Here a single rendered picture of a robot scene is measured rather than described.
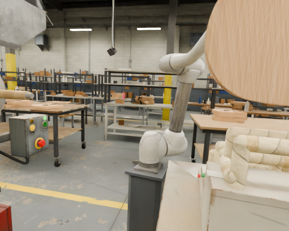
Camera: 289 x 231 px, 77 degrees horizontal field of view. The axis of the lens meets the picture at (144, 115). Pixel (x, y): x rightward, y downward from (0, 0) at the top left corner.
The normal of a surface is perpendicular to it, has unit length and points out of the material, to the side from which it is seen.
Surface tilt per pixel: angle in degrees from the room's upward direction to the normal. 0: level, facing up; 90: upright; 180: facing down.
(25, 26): 90
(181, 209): 0
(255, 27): 91
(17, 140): 90
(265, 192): 0
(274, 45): 91
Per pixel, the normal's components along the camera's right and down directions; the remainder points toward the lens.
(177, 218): 0.04, -0.99
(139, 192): -0.33, 0.13
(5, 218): 0.98, 0.07
